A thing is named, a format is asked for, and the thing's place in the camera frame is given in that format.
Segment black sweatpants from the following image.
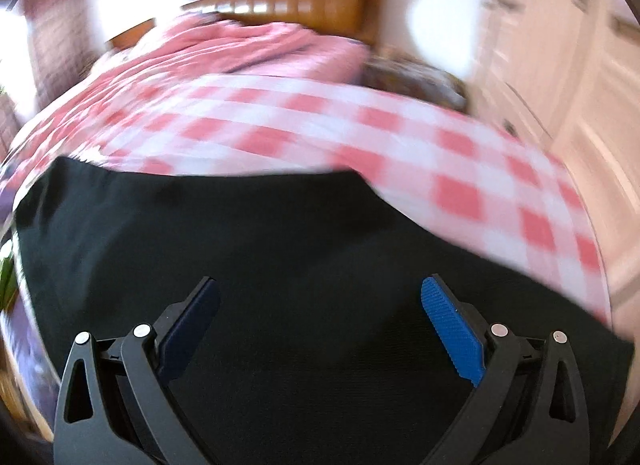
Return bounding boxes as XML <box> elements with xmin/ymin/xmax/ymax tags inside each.
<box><xmin>14</xmin><ymin>157</ymin><xmax>634</xmax><ymax>464</ymax></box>

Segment green bag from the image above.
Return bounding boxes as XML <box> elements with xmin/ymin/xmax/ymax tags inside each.
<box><xmin>0</xmin><ymin>255</ymin><xmax>18</xmax><ymax>310</ymax></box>

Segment pink checkered bed sheet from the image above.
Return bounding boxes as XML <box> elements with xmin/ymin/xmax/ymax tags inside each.
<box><xmin>1</xmin><ymin>49</ymin><xmax>612</xmax><ymax>323</ymax></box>

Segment light wooden wardrobe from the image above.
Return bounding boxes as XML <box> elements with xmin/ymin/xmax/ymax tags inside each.
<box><xmin>473</xmin><ymin>0</ymin><xmax>639</xmax><ymax>336</ymax></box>

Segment brown wooden side cabinet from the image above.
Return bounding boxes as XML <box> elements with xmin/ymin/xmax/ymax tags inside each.
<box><xmin>106</xmin><ymin>18</ymin><xmax>155</xmax><ymax>51</ymax></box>

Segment pink quilt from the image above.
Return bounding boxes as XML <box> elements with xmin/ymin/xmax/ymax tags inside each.
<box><xmin>90</xmin><ymin>13</ymin><xmax>370</xmax><ymax>84</ymax></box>

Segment dark red curtain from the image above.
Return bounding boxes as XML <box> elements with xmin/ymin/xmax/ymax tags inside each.
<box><xmin>21</xmin><ymin>0</ymin><xmax>99</xmax><ymax>110</ymax></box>

